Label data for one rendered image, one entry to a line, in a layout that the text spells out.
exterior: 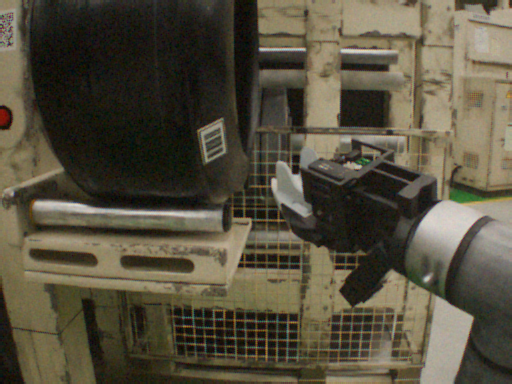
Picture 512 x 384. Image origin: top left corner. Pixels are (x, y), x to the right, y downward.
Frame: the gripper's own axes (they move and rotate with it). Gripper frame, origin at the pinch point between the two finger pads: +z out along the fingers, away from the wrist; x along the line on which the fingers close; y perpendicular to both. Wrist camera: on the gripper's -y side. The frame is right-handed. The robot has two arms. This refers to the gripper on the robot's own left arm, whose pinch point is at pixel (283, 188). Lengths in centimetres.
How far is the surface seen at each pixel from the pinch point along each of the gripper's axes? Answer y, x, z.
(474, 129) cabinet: -193, -373, 186
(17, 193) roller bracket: -0.4, 26.4, 36.5
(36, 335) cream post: -33, 38, 45
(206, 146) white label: 2.6, 1.7, 13.4
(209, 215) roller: -9.8, 2.6, 17.3
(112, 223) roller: -8.7, 15.0, 27.4
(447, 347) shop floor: -143, -89, 31
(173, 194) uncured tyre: -5.6, 5.8, 20.8
